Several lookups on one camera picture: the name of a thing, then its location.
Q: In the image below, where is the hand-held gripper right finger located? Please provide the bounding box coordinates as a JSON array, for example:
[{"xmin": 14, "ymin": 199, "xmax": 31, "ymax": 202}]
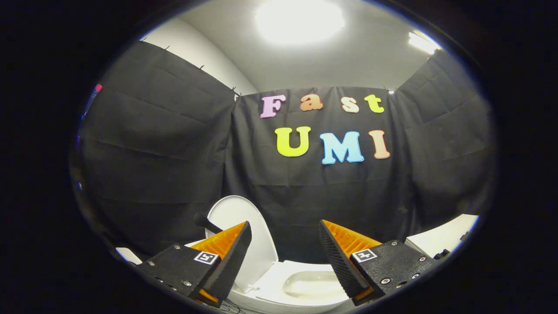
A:
[{"xmin": 318, "ymin": 219, "xmax": 437, "ymax": 307}]

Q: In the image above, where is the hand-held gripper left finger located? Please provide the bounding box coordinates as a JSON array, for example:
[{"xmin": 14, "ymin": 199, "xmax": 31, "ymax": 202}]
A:
[{"xmin": 139, "ymin": 220, "xmax": 253, "ymax": 309}]

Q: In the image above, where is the black lid handle knob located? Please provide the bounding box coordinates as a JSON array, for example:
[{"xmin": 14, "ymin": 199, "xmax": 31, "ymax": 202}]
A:
[{"xmin": 194, "ymin": 212, "xmax": 224, "ymax": 235}]

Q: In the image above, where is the white toilet lid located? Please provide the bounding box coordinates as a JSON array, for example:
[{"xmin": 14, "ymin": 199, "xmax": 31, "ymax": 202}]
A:
[{"xmin": 205, "ymin": 195, "xmax": 279, "ymax": 294}]

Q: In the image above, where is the white toilet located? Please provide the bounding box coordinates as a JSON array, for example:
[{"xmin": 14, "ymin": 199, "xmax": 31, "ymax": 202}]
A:
[{"xmin": 185, "ymin": 238, "xmax": 351, "ymax": 314}]

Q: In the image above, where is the white panel door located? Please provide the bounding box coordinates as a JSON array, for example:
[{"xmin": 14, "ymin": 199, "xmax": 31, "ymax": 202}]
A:
[{"xmin": 405, "ymin": 214, "xmax": 480, "ymax": 259}]

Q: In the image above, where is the black backdrop cloth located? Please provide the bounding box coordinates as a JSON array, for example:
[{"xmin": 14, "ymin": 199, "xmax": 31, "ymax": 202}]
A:
[{"xmin": 70, "ymin": 41, "xmax": 497, "ymax": 264}]

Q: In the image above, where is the rectangular ceiling light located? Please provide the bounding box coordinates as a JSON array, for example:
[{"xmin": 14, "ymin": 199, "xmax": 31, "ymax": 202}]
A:
[{"xmin": 408, "ymin": 31, "xmax": 439, "ymax": 55}]

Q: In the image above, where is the round ceiling light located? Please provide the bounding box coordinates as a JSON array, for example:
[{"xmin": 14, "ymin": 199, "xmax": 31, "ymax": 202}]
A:
[{"xmin": 255, "ymin": 0, "xmax": 345, "ymax": 44}]

